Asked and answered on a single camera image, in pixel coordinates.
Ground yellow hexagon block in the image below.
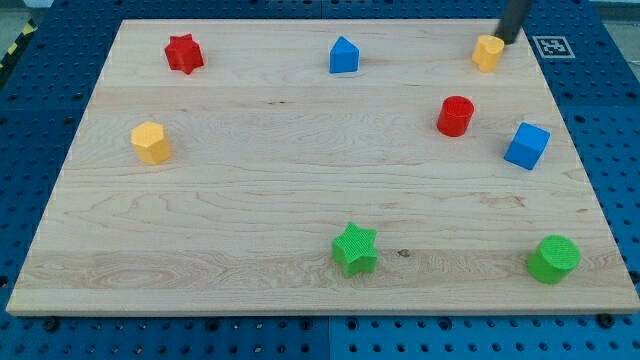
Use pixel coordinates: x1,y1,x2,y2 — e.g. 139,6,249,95
130,121,171,165

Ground green cylinder block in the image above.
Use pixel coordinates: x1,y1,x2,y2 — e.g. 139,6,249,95
527,234,582,285

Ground yellow heart block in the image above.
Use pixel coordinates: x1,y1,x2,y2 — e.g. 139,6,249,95
471,35,505,72

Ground blue cube block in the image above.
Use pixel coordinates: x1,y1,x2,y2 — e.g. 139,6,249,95
504,122,551,170

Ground white fiducial marker tag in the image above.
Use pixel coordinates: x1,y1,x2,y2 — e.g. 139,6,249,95
533,35,575,59

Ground green star block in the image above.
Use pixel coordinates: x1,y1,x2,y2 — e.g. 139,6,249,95
331,222,378,278

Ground blue triangle block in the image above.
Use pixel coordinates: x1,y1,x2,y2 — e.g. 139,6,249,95
329,36,360,74

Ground red star block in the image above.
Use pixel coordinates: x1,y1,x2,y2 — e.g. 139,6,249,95
164,33,204,75

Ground red cylinder block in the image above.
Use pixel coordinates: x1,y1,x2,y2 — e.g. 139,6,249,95
436,95,475,137

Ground wooden board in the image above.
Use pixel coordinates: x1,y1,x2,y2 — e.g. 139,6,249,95
7,19,639,317

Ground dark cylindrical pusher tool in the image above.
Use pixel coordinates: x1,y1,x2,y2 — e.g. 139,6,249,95
494,0,533,45

